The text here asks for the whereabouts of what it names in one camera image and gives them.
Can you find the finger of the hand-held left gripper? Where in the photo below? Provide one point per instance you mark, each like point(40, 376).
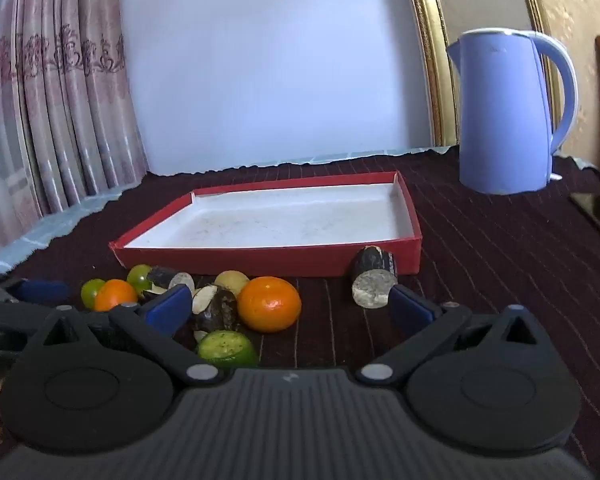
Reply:
point(42, 290)

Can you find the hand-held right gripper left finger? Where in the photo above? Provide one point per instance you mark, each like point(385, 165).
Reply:
point(170, 307)

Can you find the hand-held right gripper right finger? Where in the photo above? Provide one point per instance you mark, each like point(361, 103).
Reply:
point(410, 310)

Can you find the short dark sugar cane piece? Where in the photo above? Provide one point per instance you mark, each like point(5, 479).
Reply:
point(167, 277)

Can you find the green tomato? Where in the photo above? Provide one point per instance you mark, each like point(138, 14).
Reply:
point(140, 275)
point(90, 292)

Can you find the thick sugar cane cylinder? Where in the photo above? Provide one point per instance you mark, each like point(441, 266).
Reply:
point(373, 275)

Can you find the small mandarin orange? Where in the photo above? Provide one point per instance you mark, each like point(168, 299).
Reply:
point(115, 296)

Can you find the yellow longan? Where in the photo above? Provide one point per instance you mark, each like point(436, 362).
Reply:
point(231, 281)

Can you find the green cucumber piece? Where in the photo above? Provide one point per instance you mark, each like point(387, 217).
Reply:
point(227, 349)

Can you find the large mandarin orange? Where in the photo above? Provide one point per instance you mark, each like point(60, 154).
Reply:
point(269, 304)

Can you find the red cardboard box tray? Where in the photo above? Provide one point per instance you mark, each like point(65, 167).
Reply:
point(280, 220)

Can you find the light blue checked cloth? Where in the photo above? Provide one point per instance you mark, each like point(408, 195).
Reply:
point(30, 240)

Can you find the dark striped tablecloth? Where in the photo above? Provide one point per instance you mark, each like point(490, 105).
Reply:
point(480, 260)

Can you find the blue electric kettle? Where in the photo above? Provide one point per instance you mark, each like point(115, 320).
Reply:
point(500, 125)

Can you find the gold wall moulding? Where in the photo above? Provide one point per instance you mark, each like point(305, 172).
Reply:
point(540, 15)
point(430, 50)

